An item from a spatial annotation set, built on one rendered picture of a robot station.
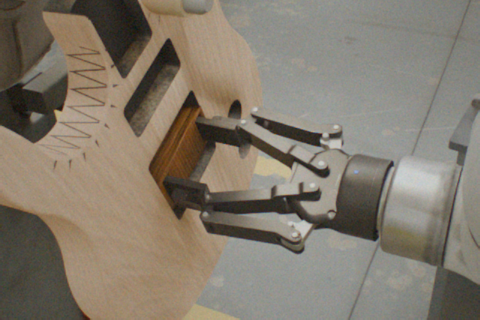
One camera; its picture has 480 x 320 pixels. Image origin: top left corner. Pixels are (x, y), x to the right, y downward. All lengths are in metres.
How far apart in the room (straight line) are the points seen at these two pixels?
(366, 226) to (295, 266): 1.42
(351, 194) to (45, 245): 0.64
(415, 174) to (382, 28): 2.76
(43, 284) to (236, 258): 0.99
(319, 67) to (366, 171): 2.38
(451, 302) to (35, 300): 0.98
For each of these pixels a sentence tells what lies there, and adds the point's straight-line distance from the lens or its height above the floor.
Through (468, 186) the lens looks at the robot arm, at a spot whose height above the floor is 1.21.
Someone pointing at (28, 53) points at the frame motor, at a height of 1.15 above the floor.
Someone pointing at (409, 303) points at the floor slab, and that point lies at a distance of 1.90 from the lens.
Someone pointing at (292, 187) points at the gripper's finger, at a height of 1.09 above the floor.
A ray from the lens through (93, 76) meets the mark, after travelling 0.52.
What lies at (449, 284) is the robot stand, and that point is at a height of 0.28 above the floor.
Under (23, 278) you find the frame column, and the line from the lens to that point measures 1.06.
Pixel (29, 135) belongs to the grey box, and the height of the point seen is 0.91.
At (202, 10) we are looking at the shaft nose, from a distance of 0.53.
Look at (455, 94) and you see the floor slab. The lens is 2.79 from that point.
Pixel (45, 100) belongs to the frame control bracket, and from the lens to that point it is 0.88.
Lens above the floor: 1.46
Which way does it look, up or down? 36 degrees down
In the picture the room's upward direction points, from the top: 4 degrees counter-clockwise
